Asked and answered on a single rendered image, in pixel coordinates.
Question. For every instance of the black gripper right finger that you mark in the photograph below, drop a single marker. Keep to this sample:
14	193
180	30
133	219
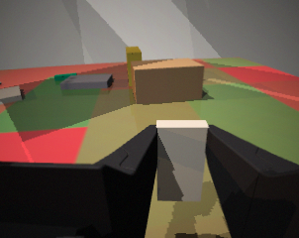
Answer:
258	191

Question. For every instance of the yellow block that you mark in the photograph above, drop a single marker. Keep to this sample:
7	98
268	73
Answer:
132	53

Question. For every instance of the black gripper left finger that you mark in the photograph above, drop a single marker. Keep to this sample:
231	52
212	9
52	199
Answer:
112	197

